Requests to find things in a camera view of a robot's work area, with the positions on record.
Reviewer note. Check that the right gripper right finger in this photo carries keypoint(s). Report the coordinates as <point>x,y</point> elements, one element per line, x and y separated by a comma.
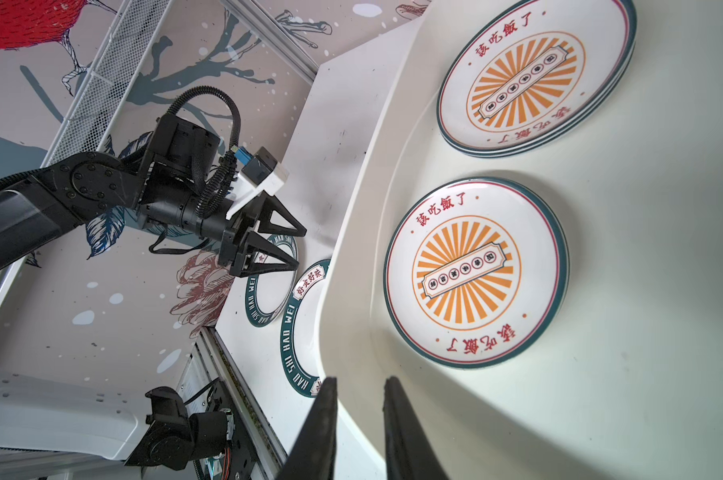
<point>408,453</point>

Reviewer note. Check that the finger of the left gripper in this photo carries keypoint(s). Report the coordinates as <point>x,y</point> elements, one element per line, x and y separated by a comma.
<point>275,219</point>
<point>262,257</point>

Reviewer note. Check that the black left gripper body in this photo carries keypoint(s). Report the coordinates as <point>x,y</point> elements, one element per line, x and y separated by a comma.
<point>240,243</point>

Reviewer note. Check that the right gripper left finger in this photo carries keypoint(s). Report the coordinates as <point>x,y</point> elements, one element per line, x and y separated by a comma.
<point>314,452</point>

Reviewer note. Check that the green ring plate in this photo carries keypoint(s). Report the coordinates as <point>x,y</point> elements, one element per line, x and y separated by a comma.
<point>296,337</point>
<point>266,295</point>

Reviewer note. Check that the orange sunburst plate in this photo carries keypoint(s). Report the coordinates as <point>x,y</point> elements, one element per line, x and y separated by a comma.
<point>534,72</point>
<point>475,272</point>

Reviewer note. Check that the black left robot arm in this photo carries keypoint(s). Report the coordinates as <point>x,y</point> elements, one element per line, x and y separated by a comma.
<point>169,182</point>

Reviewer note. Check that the white plastic bin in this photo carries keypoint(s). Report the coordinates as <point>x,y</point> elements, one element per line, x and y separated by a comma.
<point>627,380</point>

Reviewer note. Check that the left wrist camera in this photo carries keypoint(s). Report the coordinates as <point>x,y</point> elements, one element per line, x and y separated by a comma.
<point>257,172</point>

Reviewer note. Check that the white mesh wall shelf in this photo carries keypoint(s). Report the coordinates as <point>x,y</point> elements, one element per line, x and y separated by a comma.
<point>105,87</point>

